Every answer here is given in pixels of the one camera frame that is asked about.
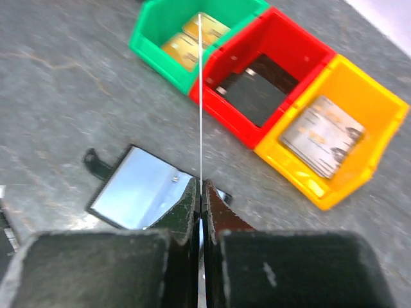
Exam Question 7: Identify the white patterned card stack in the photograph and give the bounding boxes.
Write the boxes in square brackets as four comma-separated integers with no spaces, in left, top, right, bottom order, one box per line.
[280,95,365,179]

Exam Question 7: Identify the red plastic bin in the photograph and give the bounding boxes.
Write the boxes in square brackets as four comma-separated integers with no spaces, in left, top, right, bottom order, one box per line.
[189,7,336,149]

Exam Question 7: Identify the gold card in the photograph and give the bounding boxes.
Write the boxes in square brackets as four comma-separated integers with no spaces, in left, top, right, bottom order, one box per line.
[161,32,199,71]
[182,12,231,46]

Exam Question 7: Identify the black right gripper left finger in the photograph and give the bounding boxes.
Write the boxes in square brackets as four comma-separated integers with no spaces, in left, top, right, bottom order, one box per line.
[1,179,200,307]

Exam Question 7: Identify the green plastic bin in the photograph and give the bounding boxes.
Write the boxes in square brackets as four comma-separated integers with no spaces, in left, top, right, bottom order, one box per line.
[129,0,270,94]

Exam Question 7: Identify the white card edge-on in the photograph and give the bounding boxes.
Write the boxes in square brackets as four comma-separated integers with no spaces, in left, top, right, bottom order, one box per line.
[198,13,203,194]

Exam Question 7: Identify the gold card front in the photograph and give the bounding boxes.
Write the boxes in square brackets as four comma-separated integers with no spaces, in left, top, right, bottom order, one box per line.
[161,32,199,71]

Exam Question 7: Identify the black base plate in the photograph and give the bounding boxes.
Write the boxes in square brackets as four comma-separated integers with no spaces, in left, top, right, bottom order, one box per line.
[0,185,21,280]

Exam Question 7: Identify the gold card rear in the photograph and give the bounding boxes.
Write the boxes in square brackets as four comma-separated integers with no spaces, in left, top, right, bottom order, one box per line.
[182,12,231,46]

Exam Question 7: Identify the yellow plastic bin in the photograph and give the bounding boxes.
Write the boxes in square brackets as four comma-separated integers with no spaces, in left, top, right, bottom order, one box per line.
[254,55,408,210]

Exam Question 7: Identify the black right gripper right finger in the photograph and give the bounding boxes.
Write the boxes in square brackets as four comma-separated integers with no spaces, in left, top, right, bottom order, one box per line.
[202,180,395,307]

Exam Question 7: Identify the black cards in bin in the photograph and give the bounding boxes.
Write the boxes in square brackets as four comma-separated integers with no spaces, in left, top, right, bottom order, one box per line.
[214,54,299,128]

